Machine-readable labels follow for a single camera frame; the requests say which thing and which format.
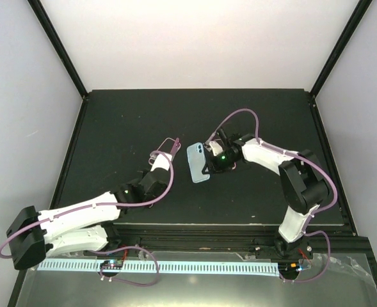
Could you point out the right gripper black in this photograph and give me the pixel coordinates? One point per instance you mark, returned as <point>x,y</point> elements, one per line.
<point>216,167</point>

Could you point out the light blue phone case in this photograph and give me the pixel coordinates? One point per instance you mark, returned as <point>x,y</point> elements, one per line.
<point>196,161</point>

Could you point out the pink phone case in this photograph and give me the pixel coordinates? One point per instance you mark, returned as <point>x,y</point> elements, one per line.
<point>165,146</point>

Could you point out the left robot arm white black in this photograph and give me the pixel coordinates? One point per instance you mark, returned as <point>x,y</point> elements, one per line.
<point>35,235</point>

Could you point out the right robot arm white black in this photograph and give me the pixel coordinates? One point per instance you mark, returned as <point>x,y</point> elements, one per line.
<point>307,188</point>

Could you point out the right small circuit board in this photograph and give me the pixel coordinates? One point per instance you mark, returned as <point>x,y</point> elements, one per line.
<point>297,267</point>

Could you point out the small circuit board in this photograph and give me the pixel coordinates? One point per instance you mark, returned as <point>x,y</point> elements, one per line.
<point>297,267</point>
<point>111,264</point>

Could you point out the left small circuit board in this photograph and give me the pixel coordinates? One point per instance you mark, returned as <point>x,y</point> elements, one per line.
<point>111,264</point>

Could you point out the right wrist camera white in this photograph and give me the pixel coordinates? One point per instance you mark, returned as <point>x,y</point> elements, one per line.
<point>214,148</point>

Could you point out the white slotted cable duct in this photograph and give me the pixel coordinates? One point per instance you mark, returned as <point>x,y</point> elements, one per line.
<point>163,267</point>

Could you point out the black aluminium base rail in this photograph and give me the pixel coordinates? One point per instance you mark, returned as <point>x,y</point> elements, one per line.
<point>270,243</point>

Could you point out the left rear black frame post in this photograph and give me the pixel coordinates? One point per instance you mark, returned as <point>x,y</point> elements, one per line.
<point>49,29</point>

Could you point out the black frame post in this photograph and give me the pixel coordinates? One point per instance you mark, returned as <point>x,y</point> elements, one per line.
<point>340,45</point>
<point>49,29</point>

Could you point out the right rear black frame post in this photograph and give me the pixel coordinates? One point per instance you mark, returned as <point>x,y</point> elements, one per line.
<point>340,45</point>

